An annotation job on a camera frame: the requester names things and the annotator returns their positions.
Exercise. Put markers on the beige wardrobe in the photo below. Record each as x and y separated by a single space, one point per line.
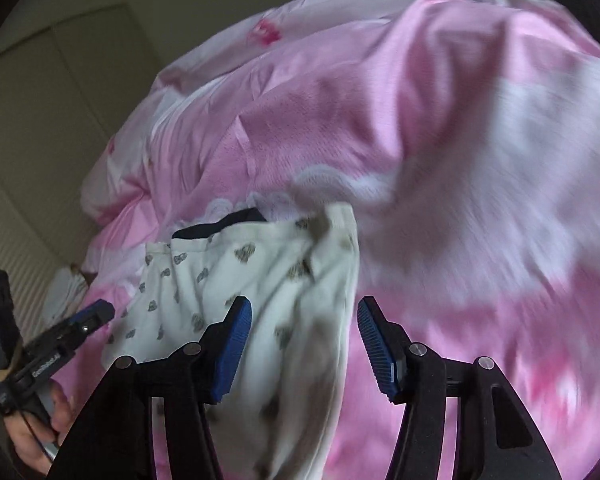
55 110

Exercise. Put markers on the pink and white blanket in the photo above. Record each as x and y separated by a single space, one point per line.
430 160

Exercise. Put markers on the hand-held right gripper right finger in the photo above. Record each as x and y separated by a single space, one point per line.
377 350

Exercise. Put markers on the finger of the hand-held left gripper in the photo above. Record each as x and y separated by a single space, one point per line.
97 310
87 332

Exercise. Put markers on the white heart print baby garment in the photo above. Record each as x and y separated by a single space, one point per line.
290 310

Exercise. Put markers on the navy striped cloth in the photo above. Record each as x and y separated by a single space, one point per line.
215 227

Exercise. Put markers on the white crumpled cloth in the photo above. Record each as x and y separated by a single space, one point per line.
67 287

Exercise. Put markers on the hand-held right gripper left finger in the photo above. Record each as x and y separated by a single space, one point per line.
232 350

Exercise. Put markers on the person's left hand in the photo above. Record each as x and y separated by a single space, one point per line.
62 410

